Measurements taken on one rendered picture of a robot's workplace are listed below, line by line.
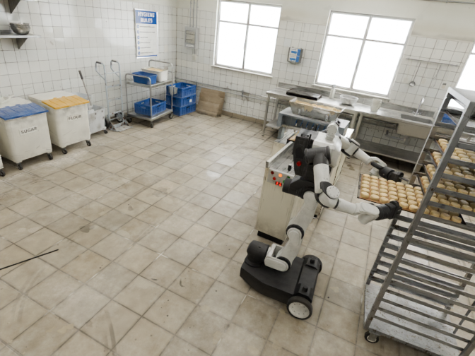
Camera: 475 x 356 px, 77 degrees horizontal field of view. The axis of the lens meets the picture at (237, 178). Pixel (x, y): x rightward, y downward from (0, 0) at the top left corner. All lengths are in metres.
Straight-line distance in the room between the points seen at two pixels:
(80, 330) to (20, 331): 0.39
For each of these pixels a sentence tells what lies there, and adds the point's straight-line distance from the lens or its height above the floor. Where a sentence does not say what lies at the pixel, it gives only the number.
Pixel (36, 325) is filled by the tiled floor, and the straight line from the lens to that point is 2.74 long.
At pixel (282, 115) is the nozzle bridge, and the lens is 3.43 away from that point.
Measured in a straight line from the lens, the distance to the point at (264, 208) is 3.08.
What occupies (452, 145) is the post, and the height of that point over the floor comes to 1.59.
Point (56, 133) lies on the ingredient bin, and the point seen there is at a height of 0.33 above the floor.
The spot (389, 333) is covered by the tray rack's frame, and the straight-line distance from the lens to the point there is 2.71.
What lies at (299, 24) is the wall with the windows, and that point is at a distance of 6.47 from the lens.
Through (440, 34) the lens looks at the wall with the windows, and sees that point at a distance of 6.27.
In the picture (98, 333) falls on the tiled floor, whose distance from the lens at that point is 2.57.
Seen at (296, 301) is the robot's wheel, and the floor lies 0.18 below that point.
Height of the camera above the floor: 2.05
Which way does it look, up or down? 28 degrees down
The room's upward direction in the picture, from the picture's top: 7 degrees clockwise
